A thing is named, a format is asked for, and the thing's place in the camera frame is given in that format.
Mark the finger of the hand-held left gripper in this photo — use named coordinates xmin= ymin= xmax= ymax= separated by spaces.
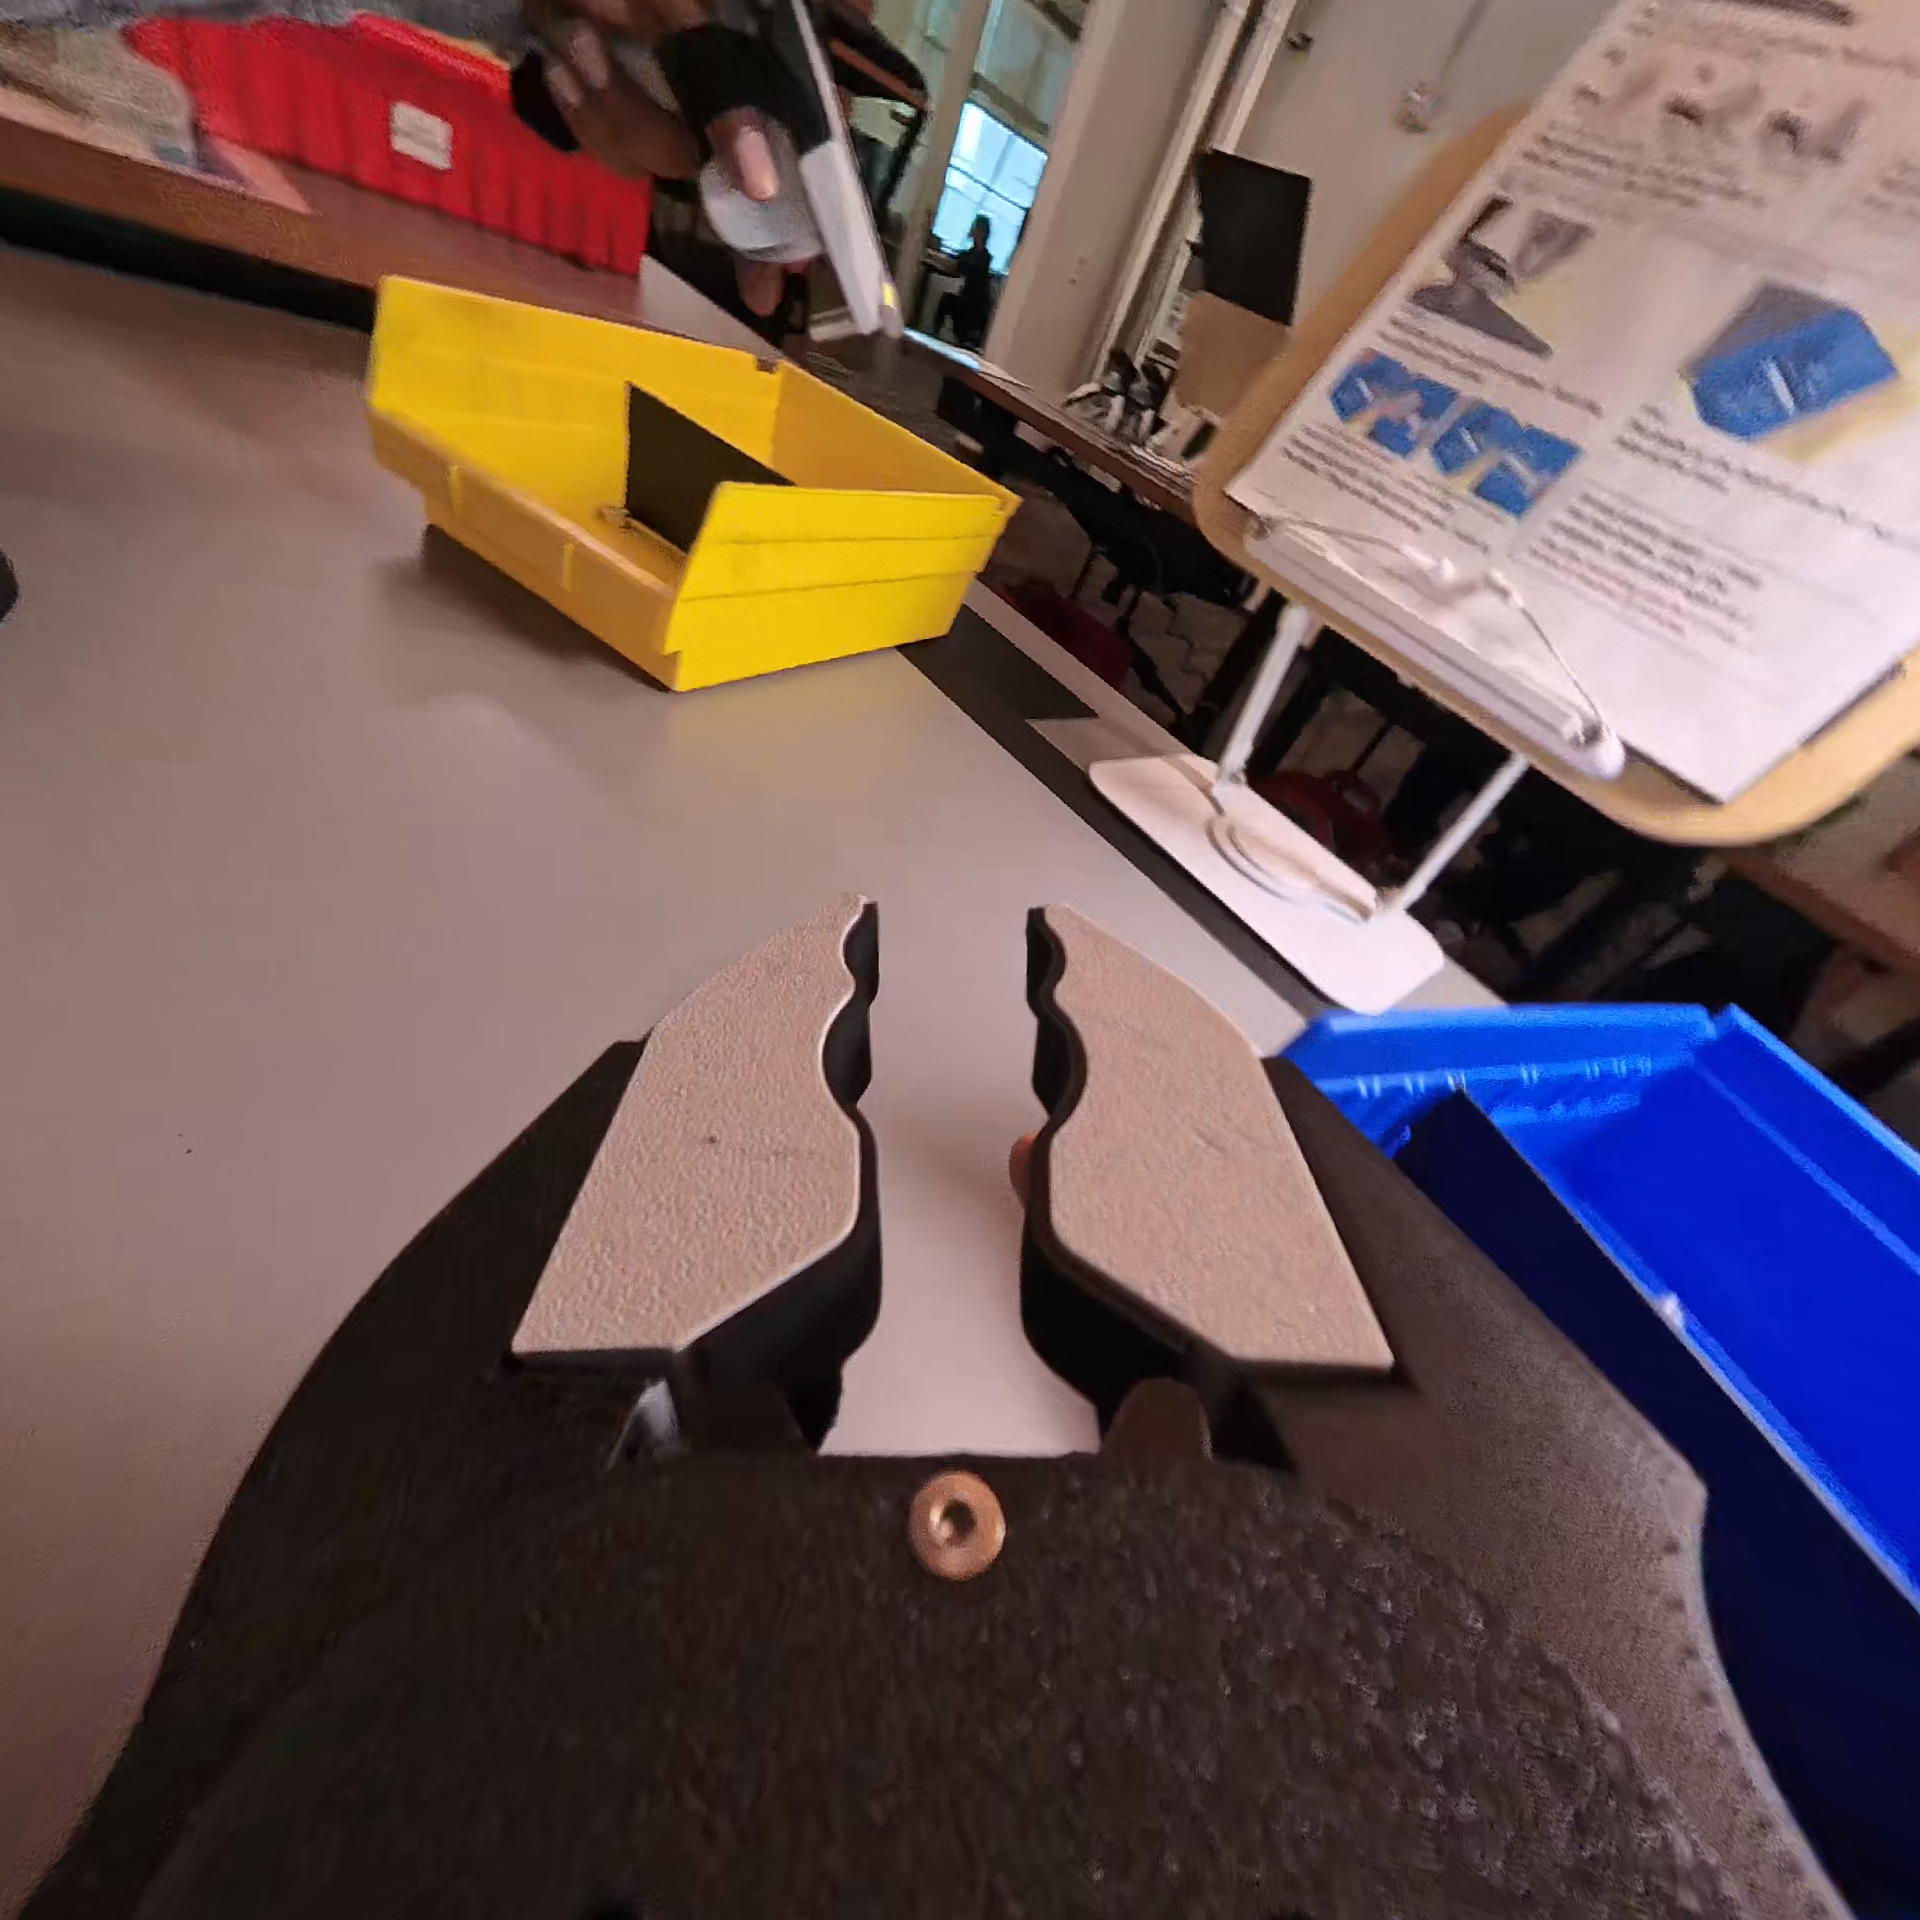
xmin=786 ymin=0 xmax=905 ymax=345

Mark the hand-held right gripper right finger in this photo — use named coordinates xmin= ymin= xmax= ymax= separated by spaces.
xmin=1019 ymin=902 xmax=1398 ymax=1429

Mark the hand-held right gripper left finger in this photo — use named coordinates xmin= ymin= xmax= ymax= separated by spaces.
xmin=509 ymin=895 xmax=886 ymax=1445

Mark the yellow plastic bin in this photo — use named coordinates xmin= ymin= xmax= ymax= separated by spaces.
xmin=363 ymin=273 xmax=1024 ymax=695

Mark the blue plastic bin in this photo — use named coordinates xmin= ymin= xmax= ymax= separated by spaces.
xmin=1282 ymin=1000 xmax=1920 ymax=1920

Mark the person's left hand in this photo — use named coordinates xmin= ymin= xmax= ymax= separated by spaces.
xmin=509 ymin=0 xmax=817 ymax=319

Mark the black bin divider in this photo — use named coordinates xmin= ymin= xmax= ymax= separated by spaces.
xmin=622 ymin=381 xmax=797 ymax=557

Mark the wooden edged desk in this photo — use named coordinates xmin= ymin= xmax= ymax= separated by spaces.
xmin=901 ymin=328 xmax=1202 ymax=527

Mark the wooden document stand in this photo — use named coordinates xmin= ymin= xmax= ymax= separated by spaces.
xmin=1087 ymin=0 xmax=1920 ymax=1020

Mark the spare hand-held gripper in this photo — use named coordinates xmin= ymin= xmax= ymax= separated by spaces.
xmin=1071 ymin=351 xmax=1202 ymax=452

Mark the red plastic crate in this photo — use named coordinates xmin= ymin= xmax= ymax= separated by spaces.
xmin=127 ymin=11 xmax=655 ymax=281

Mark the black panel on wooden stand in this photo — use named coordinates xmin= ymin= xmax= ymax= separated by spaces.
xmin=1170 ymin=147 xmax=1317 ymax=439

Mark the printed instruction sheet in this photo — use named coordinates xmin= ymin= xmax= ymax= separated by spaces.
xmin=1227 ymin=0 xmax=1920 ymax=807

